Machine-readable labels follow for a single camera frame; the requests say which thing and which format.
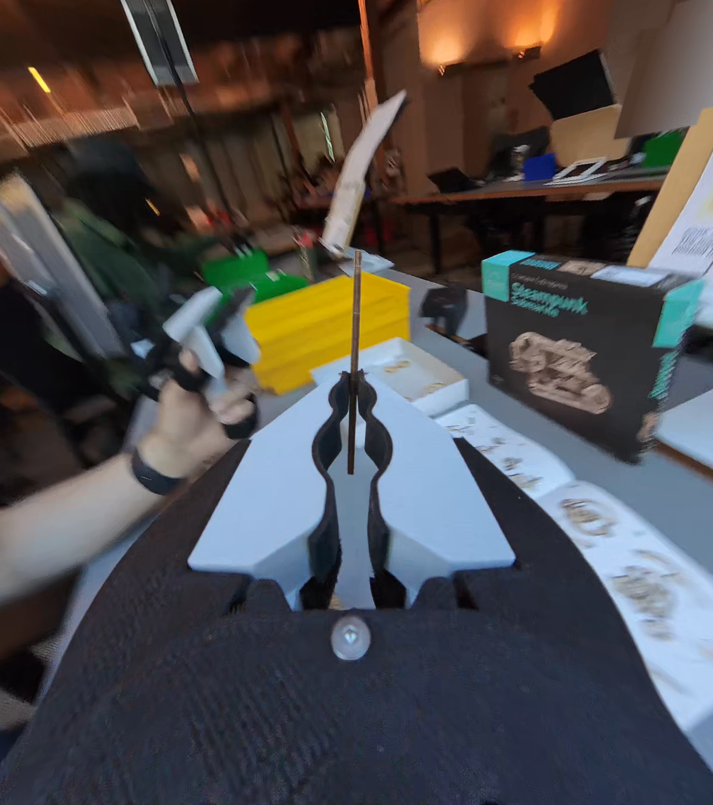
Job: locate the open instruction booklet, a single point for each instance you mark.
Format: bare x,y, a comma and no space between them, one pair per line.
646,566

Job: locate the curved white paper sheet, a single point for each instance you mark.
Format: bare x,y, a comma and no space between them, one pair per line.
359,170

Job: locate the white cardboard box tray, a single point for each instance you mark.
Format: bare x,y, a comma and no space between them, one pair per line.
419,377

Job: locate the blue plastic bin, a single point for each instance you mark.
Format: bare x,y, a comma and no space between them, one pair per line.
540,168

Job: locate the thin wooden stick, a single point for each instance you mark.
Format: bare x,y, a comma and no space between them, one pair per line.
354,346

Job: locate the person's left forearm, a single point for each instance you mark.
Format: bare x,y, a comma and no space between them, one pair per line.
35,534

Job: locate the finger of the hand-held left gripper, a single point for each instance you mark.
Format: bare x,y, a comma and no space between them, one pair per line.
246,339
190,317

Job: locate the black model kit box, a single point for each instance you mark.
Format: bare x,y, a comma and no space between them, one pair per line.
570,352

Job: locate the green plastic bin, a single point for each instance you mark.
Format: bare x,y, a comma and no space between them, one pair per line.
237,270

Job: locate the long wooden table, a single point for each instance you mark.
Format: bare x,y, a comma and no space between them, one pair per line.
520,192

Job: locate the dark chair armrest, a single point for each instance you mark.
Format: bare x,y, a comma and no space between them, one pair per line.
4,635

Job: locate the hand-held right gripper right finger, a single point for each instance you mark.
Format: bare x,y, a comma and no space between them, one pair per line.
438,497

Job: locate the yellow plastic bin stack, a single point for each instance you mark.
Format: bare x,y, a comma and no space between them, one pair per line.
325,333

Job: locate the black wristwatch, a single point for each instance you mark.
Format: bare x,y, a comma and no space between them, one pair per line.
155,475

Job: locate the black desk device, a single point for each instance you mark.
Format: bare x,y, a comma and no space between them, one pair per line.
444,308

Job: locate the wooden board with paper sheet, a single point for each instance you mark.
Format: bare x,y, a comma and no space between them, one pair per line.
696,188

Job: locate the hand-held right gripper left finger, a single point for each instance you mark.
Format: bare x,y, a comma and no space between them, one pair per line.
268,490

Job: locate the person's left hand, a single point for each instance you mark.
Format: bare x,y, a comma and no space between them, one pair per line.
186,421

